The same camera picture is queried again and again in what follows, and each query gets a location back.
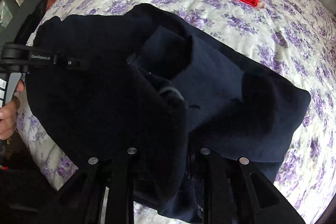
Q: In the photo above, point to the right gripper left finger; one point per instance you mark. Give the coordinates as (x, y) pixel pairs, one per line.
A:
(100, 192)

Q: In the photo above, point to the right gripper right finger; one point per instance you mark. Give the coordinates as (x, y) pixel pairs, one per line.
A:
(236, 191)

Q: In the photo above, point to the floral purple bed sheet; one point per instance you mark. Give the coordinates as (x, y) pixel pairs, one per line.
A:
(294, 38)

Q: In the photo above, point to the person's left hand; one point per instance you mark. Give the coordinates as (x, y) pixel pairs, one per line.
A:
(9, 116)

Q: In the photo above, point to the navy blue pants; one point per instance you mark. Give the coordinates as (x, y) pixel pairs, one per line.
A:
(149, 80)

